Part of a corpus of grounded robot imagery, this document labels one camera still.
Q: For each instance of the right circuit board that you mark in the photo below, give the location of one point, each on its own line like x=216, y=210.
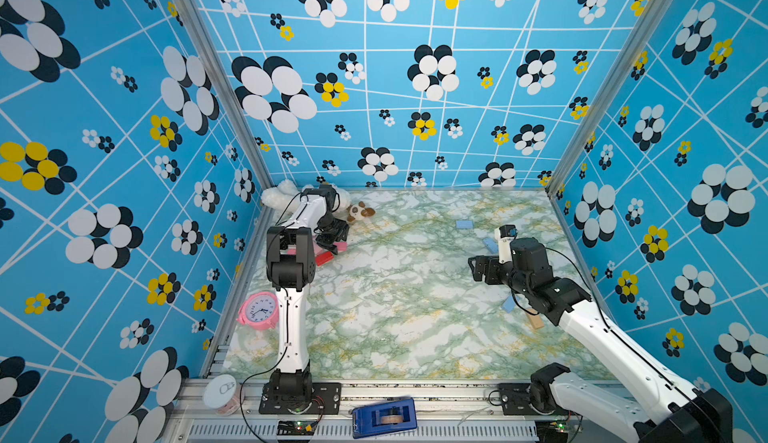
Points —
x=550, y=428

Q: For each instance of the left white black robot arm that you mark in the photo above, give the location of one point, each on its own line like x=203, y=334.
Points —
x=290, y=268

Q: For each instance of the wooden block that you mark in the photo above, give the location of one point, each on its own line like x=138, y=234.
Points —
x=535, y=321

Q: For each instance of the blue box device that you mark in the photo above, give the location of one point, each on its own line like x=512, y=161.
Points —
x=384, y=418

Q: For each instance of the aluminium front rail frame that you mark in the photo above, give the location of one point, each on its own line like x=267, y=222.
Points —
x=447, y=411

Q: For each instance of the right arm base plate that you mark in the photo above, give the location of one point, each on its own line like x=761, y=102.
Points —
x=516, y=400

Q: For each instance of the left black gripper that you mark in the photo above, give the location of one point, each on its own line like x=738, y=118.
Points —
x=328, y=243

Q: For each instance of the light blue block left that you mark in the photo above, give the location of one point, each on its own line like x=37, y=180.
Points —
x=491, y=245

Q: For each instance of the light blue block near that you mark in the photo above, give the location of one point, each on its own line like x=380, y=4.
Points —
x=510, y=304

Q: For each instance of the small brown white plush dog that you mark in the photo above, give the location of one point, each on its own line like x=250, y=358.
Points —
x=359, y=212

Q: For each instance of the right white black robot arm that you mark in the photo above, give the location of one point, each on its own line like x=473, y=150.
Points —
x=664, y=407

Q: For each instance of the pink alarm clock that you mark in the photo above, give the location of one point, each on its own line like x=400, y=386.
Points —
x=260, y=311

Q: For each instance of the circuit board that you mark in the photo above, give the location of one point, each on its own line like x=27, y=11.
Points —
x=296, y=428
x=550, y=428

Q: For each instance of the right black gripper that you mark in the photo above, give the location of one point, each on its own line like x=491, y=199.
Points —
x=492, y=264

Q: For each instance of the left circuit board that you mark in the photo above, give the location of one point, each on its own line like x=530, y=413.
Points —
x=296, y=428

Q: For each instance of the white pink plush toy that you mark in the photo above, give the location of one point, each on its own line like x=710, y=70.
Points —
x=284, y=197

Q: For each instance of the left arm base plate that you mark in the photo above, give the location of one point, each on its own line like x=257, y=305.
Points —
x=322, y=398

